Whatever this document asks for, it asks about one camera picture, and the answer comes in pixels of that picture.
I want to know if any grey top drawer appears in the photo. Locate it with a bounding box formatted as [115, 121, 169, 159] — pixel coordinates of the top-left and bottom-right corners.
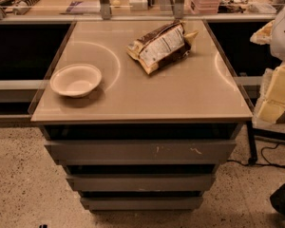
[45, 140, 236, 165]

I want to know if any grey drawer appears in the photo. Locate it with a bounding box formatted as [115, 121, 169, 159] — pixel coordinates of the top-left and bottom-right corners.
[66, 174, 215, 192]
[45, 140, 236, 165]
[80, 197, 203, 211]

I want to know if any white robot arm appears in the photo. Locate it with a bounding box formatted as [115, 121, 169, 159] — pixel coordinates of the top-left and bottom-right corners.
[250, 6, 285, 61]

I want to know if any grey drawer cabinet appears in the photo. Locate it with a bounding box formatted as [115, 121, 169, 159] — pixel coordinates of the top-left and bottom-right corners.
[30, 21, 252, 199]

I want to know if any grey middle drawer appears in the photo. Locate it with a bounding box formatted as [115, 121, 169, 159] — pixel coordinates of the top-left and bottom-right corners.
[66, 174, 215, 192]

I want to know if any grey bottom drawer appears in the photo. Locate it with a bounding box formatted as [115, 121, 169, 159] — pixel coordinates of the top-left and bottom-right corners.
[80, 197, 203, 211]

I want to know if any crumpled snack bag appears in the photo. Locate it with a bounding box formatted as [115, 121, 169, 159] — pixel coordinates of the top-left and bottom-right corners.
[126, 20, 199, 74]

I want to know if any purple booklet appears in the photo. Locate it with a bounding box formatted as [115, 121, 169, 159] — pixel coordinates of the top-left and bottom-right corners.
[63, 1, 101, 14]

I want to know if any white bowl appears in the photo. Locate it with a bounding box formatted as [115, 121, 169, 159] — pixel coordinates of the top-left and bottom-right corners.
[50, 64, 102, 98]

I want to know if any black floor cable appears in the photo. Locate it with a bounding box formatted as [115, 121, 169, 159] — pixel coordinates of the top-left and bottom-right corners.
[226, 142, 285, 170]

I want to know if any black coiled cable tool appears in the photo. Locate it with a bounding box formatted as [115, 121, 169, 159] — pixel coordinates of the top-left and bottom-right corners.
[12, 0, 40, 15]

